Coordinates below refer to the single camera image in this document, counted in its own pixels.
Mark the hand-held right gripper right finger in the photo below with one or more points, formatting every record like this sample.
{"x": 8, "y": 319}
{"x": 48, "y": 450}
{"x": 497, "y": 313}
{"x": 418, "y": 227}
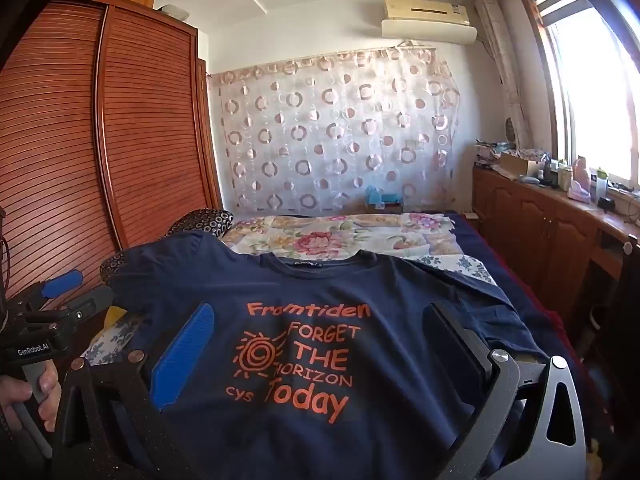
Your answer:
{"x": 460, "y": 340}

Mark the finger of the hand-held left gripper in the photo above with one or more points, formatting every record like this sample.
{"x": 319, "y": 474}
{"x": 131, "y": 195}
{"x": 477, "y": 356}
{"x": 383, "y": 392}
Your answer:
{"x": 92, "y": 302}
{"x": 62, "y": 282}

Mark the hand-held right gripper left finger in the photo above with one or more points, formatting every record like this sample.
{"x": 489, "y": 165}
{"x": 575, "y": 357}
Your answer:
{"x": 185, "y": 355}

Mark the navy printed t-shirt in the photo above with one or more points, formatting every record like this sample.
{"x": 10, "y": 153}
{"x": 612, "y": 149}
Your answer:
{"x": 325, "y": 285}

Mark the person's left hand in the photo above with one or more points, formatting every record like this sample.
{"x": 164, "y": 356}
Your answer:
{"x": 50, "y": 395}

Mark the yellow cloth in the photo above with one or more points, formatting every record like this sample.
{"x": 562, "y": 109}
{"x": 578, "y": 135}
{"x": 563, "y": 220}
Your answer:
{"x": 115, "y": 316}

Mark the navy blue t-shirt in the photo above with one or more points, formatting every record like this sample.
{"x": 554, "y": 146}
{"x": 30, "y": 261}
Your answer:
{"x": 500, "y": 240}

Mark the circle-patterned navy quilt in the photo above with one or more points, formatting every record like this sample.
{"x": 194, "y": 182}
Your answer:
{"x": 200, "y": 222}

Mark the low wooden cabinet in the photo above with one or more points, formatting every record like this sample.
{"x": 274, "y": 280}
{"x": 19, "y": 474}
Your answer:
{"x": 540, "y": 220}

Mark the blue toy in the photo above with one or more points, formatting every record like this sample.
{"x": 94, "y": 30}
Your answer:
{"x": 382, "y": 200}

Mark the brown slatted wooden wardrobe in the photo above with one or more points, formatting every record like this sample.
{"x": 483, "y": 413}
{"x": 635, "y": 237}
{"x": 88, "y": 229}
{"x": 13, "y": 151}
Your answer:
{"x": 150, "y": 135}

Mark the floral quilt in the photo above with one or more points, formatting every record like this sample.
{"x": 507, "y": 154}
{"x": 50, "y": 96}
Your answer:
{"x": 320, "y": 240}

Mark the cardboard box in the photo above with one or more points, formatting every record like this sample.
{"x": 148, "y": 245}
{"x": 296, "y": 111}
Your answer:
{"x": 520, "y": 164}

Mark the stack of papers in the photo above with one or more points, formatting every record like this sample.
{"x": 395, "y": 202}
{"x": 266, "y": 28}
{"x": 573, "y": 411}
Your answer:
{"x": 487, "y": 155}

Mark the white bottle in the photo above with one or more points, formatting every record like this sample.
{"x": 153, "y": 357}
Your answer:
{"x": 565, "y": 178}

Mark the pink bottle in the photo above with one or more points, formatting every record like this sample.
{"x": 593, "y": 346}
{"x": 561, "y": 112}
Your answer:
{"x": 580, "y": 182}

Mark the small black device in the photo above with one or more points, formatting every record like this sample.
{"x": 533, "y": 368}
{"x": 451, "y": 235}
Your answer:
{"x": 607, "y": 204}

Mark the circle-patterned sheer curtain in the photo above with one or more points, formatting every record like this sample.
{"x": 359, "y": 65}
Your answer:
{"x": 325, "y": 135}

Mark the pale bundled window drape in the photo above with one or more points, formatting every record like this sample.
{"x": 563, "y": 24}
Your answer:
{"x": 500, "y": 60}

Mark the bright window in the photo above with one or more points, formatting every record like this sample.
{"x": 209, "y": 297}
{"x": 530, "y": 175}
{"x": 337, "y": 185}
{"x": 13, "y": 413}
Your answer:
{"x": 590, "y": 85}

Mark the white box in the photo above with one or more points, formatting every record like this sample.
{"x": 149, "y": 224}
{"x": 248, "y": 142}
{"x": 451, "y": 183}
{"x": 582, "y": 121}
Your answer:
{"x": 172, "y": 10}

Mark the wall air conditioner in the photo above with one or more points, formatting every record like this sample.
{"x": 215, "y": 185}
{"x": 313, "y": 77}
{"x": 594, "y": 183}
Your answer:
{"x": 425, "y": 27}

